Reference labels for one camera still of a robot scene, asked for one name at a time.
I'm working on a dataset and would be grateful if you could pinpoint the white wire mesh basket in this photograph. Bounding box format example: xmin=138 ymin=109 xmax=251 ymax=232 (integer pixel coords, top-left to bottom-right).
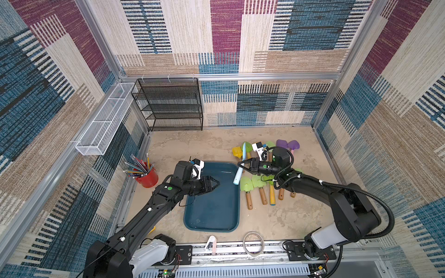
xmin=75 ymin=83 xmax=134 ymax=156

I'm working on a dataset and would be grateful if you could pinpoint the white cable coil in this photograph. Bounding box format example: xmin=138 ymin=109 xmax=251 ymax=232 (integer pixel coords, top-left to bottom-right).
xmin=242 ymin=231 xmax=265 ymax=258

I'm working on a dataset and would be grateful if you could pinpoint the purple shovel long pink handle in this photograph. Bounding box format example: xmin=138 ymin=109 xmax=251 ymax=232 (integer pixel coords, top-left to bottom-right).
xmin=276 ymin=140 xmax=289 ymax=149

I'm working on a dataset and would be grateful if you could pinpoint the black wire shelf rack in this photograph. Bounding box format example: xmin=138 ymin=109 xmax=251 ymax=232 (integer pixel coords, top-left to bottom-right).
xmin=132 ymin=78 xmax=203 ymax=132

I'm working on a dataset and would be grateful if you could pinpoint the pink white small device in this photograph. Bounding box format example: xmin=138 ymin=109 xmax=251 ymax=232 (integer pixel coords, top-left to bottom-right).
xmin=205 ymin=235 xmax=217 ymax=256

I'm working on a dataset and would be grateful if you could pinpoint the bright green shovel yellow handle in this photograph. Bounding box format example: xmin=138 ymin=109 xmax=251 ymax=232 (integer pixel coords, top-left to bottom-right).
xmin=262 ymin=175 xmax=276 ymax=206

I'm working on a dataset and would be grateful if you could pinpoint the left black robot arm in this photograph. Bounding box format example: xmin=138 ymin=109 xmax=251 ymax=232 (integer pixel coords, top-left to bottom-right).
xmin=80 ymin=161 xmax=220 ymax=278

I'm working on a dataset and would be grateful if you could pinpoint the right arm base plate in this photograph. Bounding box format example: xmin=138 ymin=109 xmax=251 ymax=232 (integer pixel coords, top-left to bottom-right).
xmin=282 ymin=240 xmax=337 ymax=261

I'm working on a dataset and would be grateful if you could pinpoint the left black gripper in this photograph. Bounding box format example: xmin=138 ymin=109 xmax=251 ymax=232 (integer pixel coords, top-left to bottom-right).
xmin=182 ymin=175 xmax=221 ymax=196

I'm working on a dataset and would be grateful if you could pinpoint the yellow shovel wooden handle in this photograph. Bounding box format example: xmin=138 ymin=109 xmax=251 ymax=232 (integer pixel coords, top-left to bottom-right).
xmin=232 ymin=147 xmax=243 ymax=159

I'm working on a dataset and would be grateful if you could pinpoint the teal plastic storage box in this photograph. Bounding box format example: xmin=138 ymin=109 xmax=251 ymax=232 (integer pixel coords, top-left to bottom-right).
xmin=183 ymin=162 xmax=241 ymax=232

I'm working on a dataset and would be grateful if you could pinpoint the red pencil cup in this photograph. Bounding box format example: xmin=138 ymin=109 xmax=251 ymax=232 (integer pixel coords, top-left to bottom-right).
xmin=136 ymin=168 xmax=159 ymax=188

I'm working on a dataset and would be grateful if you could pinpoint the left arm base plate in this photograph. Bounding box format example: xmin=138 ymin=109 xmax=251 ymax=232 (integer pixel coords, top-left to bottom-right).
xmin=165 ymin=245 xmax=193 ymax=266

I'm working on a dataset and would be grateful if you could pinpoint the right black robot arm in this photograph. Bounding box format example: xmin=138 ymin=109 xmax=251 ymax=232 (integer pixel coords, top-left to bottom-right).
xmin=238 ymin=147 xmax=395 ymax=259

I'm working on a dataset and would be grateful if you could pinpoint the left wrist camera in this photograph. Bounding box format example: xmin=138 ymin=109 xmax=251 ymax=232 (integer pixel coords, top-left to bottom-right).
xmin=190 ymin=159 xmax=205 ymax=180

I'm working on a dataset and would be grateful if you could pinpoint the light blue shovel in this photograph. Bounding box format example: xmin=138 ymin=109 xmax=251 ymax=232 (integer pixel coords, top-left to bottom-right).
xmin=233 ymin=143 xmax=247 ymax=185

